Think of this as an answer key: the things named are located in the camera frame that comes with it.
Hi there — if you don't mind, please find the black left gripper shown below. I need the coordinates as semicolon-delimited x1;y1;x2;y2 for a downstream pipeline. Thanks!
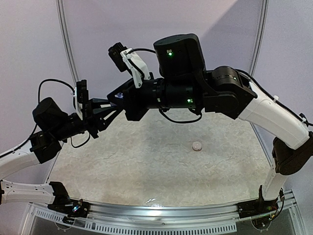
52;97;123;141

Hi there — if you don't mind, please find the lavender earbud charging case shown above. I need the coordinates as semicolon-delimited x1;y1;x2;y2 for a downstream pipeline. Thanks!
115;93;123;99

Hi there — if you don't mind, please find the pink earbud charging case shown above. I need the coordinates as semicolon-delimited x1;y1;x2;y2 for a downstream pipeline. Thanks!
192;141;202;151

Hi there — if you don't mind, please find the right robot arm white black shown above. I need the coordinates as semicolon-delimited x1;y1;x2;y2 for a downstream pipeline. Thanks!
108;33;313;213

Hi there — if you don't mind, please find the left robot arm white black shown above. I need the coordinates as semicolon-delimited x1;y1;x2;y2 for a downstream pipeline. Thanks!
0;97;122;212

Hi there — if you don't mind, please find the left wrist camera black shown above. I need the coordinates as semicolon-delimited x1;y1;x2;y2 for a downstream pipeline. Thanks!
73;79;89;121

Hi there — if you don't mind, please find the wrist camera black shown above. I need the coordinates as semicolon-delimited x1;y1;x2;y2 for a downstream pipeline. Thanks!
73;79;89;121
108;42;153;89

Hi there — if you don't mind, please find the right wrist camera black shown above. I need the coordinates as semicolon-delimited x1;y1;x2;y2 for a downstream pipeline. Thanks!
108;42;153;89

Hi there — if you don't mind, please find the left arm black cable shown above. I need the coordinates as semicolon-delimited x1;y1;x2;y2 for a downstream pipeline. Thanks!
36;78;91;149

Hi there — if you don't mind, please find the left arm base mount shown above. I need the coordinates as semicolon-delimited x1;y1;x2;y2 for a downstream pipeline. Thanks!
47;197;90;218

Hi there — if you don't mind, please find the aluminium front rail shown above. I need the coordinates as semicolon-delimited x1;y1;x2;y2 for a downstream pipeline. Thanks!
21;190;306;235

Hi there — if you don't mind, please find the right aluminium corner post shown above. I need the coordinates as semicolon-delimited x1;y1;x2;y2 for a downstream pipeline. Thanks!
247;0;269;76

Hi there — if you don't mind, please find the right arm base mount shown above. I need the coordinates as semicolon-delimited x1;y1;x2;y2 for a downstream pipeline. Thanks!
236;196;281;219

